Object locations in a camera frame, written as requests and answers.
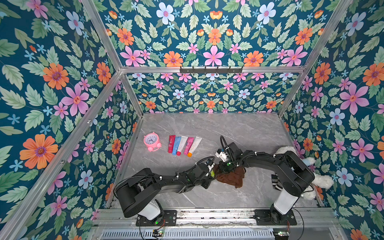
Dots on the striped black white cloth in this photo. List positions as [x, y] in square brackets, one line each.
[276, 183]

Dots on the white teddy bear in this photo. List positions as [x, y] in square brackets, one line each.
[320, 181]

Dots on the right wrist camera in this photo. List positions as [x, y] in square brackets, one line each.
[222, 155]

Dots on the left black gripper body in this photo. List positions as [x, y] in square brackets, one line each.
[204, 182]

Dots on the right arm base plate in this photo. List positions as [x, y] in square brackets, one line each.
[274, 218]

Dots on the white toothpaste tube orange cap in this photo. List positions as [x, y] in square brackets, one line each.
[194, 146]

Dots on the pink toothpaste tube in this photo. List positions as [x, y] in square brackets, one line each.
[190, 141]

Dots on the brown cloth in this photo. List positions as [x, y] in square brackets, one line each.
[234, 178]

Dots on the magenta toothpaste tube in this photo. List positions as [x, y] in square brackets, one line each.
[171, 143]

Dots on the pink alarm clock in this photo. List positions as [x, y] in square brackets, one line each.
[152, 142]

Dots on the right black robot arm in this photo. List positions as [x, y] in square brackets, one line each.
[293, 174]

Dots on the blue toothpaste tube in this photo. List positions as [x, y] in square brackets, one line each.
[176, 145]

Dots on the metal hook rail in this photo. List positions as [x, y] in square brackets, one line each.
[211, 70]

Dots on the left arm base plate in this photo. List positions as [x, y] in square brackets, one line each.
[167, 219]

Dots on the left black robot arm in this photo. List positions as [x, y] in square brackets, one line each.
[136, 193]

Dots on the white toothpaste tube red cap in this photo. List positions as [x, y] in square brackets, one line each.
[181, 146]

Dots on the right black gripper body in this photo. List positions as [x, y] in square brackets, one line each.
[223, 166]

